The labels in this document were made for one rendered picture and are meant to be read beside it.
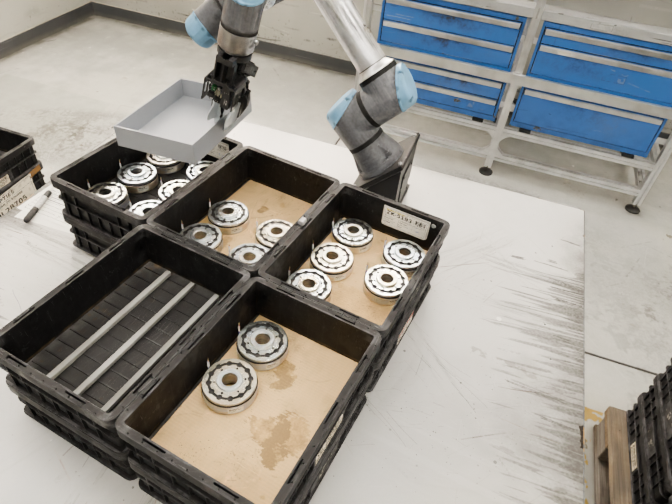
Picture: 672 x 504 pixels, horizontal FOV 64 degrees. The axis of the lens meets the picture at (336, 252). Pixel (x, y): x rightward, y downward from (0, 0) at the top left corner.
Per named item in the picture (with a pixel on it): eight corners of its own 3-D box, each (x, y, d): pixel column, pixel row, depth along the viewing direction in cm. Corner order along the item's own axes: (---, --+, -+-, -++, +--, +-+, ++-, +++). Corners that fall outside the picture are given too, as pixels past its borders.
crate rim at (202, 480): (254, 281, 113) (254, 273, 112) (383, 341, 104) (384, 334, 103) (112, 433, 86) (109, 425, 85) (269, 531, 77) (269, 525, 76)
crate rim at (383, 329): (341, 188, 140) (342, 180, 138) (450, 229, 131) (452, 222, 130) (254, 281, 113) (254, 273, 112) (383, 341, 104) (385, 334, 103)
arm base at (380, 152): (370, 161, 173) (352, 137, 169) (408, 141, 164) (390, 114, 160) (356, 186, 162) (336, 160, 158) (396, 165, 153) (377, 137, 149)
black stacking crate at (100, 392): (150, 261, 128) (142, 224, 121) (253, 311, 120) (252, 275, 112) (3, 383, 102) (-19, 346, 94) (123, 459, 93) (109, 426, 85)
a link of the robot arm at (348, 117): (351, 139, 167) (326, 103, 162) (387, 117, 161) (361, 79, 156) (343, 155, 158) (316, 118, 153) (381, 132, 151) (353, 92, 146)
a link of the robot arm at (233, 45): (229, 13, 109) (266, 30, 109) (225, 34, 112) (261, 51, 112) (213, 26, 104) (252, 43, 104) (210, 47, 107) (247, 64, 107)
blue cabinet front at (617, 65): (508, 124, 296) (544, 20, 258) (646, 156, 283) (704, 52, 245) (508, 126, 294) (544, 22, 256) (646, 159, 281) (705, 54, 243)
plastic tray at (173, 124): (183, 95, 141) (180, 77, 138) (252, 111, 136) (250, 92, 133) (118, 145, 122) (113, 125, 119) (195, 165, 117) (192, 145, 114)
